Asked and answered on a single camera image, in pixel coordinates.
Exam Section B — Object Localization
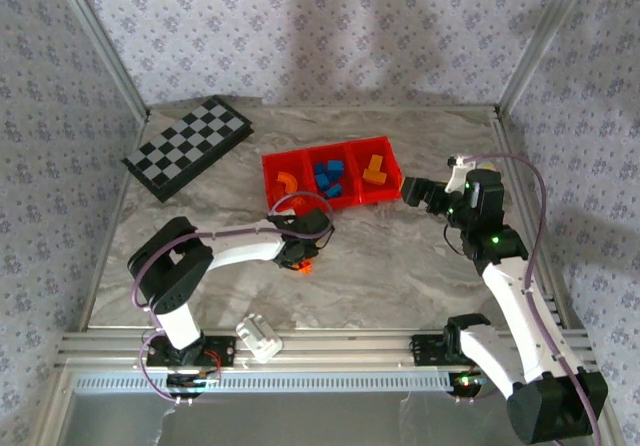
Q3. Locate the black grey folding chessboard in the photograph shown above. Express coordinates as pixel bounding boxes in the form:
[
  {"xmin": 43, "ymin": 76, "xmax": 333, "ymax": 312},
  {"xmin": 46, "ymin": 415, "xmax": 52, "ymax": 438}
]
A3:
[{"xmin": 121, "ymin": 94, "xmax": 254, "ymax": 204}]

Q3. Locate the grey slotted cable duct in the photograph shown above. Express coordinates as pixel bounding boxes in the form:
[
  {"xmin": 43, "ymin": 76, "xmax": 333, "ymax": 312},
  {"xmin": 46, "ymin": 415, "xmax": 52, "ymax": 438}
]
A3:
[{"xmin": 74, "ymin": 368, "xmax": 464, "ymax": 393}]

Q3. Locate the aluminium table side rail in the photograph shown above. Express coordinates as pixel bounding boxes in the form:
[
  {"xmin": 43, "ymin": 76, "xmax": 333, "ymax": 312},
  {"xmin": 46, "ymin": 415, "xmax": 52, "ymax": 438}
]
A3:
[
  {"xmin": 492, "ymin": 108, "xmax": 569, "ymax": 330},
  {"xmin": 78, "ymin": 113, "xmax": 151, "ymax": 332}
]

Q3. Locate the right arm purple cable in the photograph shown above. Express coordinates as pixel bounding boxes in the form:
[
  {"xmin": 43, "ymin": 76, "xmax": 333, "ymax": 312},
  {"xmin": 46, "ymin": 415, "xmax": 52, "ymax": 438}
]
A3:
[{"xmin": 459, "ymin": 153, "xmax": 601, "ymax": 446}]

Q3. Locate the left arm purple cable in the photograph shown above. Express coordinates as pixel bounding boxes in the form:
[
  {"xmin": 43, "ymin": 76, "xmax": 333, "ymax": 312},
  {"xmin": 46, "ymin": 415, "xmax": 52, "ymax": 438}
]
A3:
[{"xmin": 130, "ymin": 191, "xmax": 335, "ymax": 406}]

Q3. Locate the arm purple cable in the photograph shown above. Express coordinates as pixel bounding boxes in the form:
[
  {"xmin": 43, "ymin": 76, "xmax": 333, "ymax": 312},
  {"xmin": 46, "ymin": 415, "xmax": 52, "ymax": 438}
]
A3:
[
  {"xmin": 130, "ymin": 191, "xmax": 335, "ymax": 406},
  {"xmin": 459, "ymin": 153, "xmax": 601, "ymax": 446}
]

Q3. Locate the aluminium table back rail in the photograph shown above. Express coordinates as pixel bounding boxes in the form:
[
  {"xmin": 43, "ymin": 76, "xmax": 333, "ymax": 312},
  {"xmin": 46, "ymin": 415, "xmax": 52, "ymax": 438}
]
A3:
[{"xmin": 147, "ymin": 104, "xmax": 501, "ymax": 115}]

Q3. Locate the aluminium frame front rail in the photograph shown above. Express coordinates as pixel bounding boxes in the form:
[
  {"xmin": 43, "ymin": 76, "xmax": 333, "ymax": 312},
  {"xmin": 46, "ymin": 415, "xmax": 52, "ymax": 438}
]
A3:
[{"xmin": 57, "ymin": 330, "xmax": 599, "ymax": 371}]

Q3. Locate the aluminium frame post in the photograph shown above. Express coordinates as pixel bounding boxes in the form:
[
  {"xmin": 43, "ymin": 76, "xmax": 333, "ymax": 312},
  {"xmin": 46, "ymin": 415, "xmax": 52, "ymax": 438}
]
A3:
[
  {"xmin": 48, "ymin": 0, "xmax": 153, "ymax": 121},
  {"xmin": 496, "ymin": 0, "xmax": 600, "ymax": 117}
]

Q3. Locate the white plastic device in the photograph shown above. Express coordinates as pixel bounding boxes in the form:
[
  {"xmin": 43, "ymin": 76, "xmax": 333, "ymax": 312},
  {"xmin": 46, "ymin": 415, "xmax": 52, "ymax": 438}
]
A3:
[{"xmin": 234, "ymin": 313, "xmax": 284, "ymax": 364}]

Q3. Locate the red three-compartment container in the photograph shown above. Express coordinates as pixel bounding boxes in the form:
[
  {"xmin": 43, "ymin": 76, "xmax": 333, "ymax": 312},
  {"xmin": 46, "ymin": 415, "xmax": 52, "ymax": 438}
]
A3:
[{"xmin": 261, "ymin": 135, "xmax": 404, "ymax": 213}]

